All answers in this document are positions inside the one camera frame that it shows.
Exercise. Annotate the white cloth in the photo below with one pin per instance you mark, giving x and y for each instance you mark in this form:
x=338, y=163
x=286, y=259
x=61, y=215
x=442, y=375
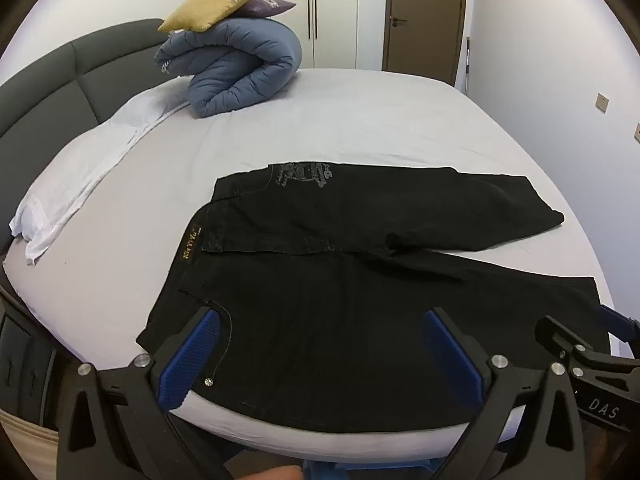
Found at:
x=75, y=170

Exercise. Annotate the grey upholstered headboard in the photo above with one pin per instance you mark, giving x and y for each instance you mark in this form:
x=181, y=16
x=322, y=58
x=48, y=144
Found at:
x=50, y=85

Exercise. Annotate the black pants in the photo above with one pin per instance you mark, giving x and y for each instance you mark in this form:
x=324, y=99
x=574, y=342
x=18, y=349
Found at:
x=325, y=310

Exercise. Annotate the yellow pillow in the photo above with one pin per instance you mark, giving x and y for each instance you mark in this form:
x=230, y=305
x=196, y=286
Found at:
x=210, y=7

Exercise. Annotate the white wardrobe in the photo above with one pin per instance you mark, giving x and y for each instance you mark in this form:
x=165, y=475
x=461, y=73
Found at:
x=335, y=10

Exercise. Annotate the brown door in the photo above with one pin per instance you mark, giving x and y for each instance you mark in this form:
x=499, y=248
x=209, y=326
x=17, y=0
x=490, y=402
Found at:
x=425, y=10

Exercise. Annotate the bed with white sheet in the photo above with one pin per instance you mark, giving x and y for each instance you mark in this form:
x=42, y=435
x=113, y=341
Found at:
x=350, y=120

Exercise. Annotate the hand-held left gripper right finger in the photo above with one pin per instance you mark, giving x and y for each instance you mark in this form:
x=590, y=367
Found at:
x=455, y=360

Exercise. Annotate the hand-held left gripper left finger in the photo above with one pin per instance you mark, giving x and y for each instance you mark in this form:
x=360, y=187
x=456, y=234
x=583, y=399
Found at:
x=191, y=360

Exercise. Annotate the rolled blue duvet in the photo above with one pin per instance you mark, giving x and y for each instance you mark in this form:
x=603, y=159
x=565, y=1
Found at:
x=250, y=70

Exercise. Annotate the purple pillow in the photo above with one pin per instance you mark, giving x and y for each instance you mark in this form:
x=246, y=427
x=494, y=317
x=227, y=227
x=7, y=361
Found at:
x=270, y=6

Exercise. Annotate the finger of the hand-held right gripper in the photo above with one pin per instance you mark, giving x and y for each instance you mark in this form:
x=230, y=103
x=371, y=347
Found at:
x=555, y=335
x=617, y=322

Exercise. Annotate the dark nightstand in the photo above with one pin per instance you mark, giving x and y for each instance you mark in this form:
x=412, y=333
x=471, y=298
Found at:
x=25, y=360

